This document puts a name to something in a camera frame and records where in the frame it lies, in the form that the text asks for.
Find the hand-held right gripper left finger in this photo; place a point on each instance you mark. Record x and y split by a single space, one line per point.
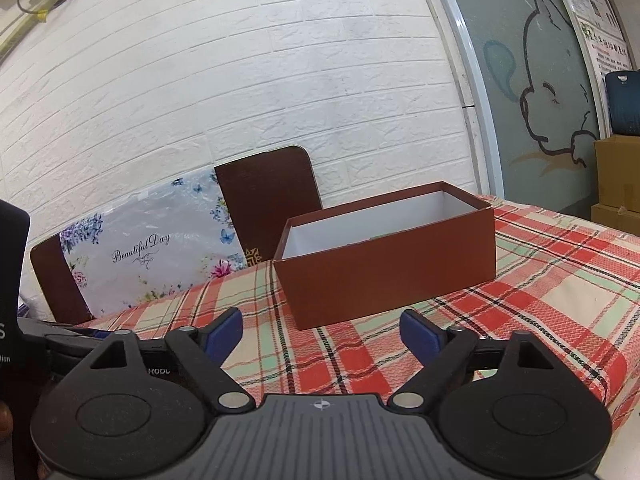
222 336

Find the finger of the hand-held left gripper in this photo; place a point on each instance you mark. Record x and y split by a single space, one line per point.
92 334

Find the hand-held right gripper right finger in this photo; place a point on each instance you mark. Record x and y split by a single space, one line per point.
419 334

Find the reddish brown cardboard box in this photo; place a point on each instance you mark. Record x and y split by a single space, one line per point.
390 270

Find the floral plastic bag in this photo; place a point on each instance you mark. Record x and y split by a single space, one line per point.
150 245

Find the plaid tablecloth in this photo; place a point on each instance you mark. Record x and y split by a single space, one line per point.
540 280

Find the flat cardboard box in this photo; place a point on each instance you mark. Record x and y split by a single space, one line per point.
617 220

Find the large cardboard box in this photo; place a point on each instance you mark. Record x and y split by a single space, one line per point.
620 170

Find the glass door with cartoon drawing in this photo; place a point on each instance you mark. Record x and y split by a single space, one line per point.
540 60

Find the blue chair back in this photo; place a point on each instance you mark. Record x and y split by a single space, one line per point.
625 105

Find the wall poster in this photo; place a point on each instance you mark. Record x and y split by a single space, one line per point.
597 15

